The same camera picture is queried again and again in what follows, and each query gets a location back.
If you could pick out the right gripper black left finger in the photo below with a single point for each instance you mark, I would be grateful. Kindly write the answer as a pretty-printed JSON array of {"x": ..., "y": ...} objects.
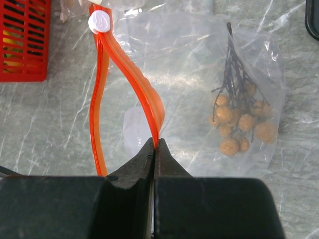
[{"x": 118, "y": 206}]

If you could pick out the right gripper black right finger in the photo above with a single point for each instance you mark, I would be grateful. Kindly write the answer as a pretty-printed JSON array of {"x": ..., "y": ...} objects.
[{"x": 187, "y": 207}]

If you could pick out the brown longan bunch toy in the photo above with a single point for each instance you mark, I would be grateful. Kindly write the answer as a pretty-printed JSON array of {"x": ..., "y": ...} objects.
[{"x": 240, "y": 110}]

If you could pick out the clear zip bag orange zipper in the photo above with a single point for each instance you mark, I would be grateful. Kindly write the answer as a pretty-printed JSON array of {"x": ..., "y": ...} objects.
[{"x": 155, "y": 74}]

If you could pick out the crumpled clear plastic bag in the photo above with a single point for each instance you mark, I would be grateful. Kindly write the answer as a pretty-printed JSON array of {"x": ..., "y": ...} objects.
[{"x": 133, "y": 6}]

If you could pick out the red plastic basket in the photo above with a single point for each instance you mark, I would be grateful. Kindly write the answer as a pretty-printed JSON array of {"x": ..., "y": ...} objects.
[{"x": 24, "y": 40}]

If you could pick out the black serving tray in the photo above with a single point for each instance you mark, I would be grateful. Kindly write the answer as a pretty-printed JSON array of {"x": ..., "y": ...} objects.
[{"x": 312, "y": 18}]

